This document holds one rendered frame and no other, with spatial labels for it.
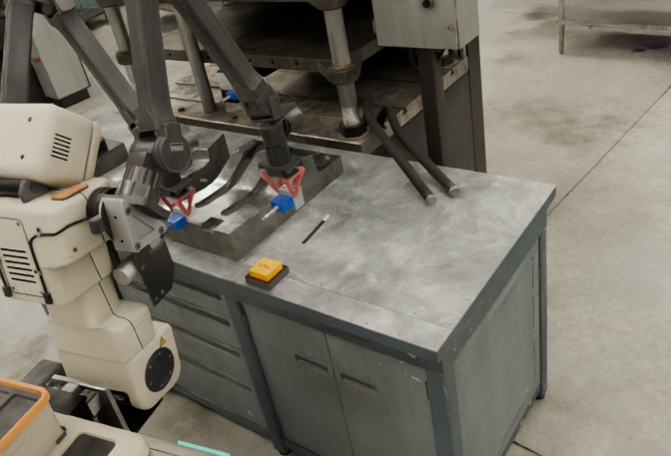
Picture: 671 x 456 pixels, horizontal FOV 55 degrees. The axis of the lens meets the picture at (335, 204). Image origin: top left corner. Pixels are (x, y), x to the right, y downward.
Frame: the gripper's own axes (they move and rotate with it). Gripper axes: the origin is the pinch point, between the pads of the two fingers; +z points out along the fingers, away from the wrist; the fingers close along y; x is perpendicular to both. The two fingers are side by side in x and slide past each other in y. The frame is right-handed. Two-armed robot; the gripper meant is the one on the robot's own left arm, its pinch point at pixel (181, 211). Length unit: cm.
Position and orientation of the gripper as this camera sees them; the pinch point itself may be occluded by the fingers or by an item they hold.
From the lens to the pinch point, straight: 182.9
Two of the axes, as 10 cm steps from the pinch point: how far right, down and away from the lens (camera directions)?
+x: -5.8, 5.0, -6.5
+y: -8.0, -1.8, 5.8
